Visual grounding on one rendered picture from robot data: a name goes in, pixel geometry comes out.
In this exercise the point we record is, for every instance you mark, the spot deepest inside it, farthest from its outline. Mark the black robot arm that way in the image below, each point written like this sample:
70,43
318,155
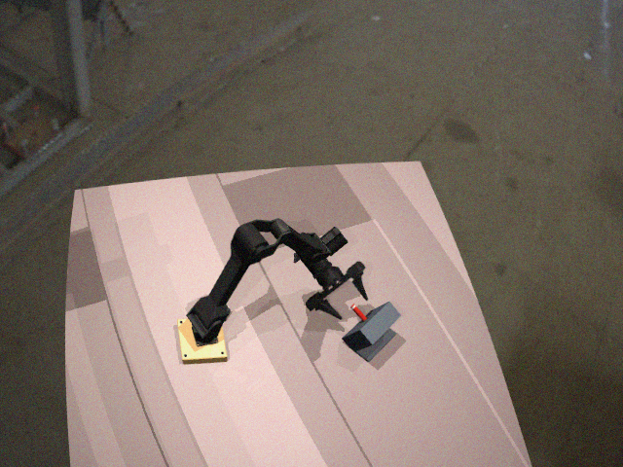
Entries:
248,247

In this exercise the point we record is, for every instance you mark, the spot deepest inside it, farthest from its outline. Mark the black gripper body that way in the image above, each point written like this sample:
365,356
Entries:
327,276

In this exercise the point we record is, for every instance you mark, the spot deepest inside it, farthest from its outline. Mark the dark red peg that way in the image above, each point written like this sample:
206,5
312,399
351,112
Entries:
358,312

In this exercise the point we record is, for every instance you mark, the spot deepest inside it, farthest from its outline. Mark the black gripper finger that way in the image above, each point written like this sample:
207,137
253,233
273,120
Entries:
326,307
357,282

